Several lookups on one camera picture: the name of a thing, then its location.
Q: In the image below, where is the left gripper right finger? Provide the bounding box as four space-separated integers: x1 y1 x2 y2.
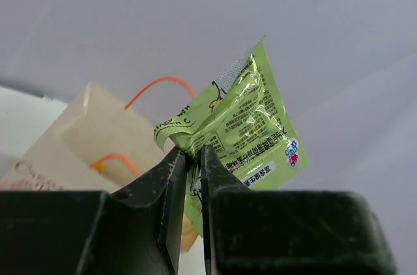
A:
200 145 397 274

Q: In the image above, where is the green snack packet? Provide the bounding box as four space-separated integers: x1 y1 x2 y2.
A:
152 39 310 239

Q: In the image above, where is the white paper bag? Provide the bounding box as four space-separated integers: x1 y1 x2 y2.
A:
0 76 198 253

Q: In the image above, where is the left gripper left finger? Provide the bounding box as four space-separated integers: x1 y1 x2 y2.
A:
1 149 186 274

